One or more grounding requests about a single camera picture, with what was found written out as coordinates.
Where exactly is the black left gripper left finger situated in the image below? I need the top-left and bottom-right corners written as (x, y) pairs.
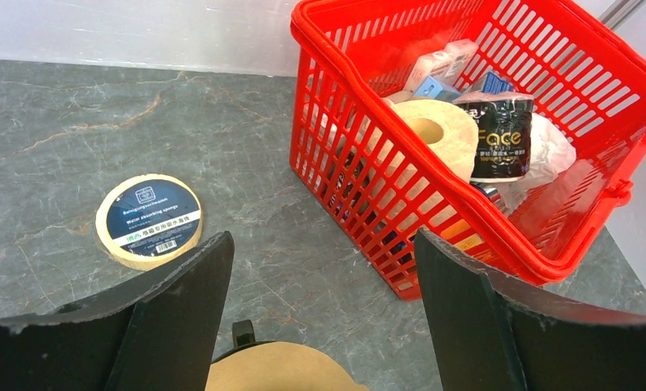
top-left (0, 231), bottom-right (235, 390)

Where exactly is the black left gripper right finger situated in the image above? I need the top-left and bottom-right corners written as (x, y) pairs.
top-left (414, 229), bottom-right (646, 390)

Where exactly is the dark green glass dripper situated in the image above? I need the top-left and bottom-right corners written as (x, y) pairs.
top-left (212, 319), bottom-right (271, 364)

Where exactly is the brown paper coffee filter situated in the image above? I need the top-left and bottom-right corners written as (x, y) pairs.
top-left (205, 342), bottom-right (368, 390)

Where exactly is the orange blue bottle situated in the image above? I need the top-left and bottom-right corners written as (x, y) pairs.
top-left (398, 183), bottom-right (510, 266)

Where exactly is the white plastic bag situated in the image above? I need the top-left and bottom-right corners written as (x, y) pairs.
top-left (496, 113), bottom-right (577, 216)

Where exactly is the beige paper towel roll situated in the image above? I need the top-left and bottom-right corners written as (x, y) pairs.
top-left (354, 99), bottom-right (480, 228)

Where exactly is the red plastic basket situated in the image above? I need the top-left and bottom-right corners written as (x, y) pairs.
top-left (289, 1), bottom-right (646, 300)

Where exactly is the black face tissue pack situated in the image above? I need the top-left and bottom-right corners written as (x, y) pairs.
top-left (452, 91), bottom-right (534, 183)

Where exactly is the blue packet in basket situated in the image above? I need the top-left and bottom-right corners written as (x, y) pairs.
top-left (469, 71), bottom-right (516, 94)

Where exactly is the white box in basket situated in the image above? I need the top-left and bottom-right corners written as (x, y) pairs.
top-left (402, 51), bottom-right (454, 93)
top-left (444, 39), bottom-right (479, 85)

